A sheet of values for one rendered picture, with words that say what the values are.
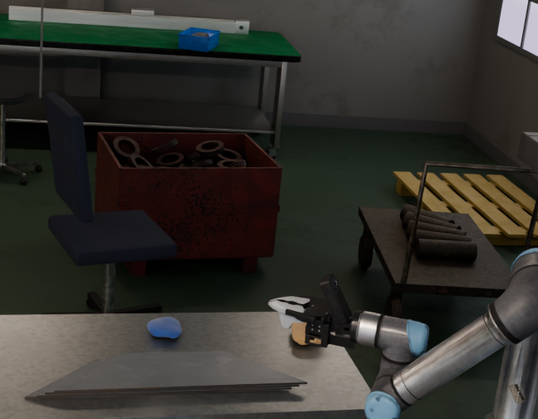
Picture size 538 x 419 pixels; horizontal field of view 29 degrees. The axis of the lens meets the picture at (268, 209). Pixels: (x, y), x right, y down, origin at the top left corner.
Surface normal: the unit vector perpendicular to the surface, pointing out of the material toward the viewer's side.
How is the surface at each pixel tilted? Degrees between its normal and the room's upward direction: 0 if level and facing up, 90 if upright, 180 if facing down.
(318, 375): 0
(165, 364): 0
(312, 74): 90
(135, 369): 0
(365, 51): 90
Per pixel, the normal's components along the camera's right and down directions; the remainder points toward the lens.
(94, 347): 0.09, -0.94
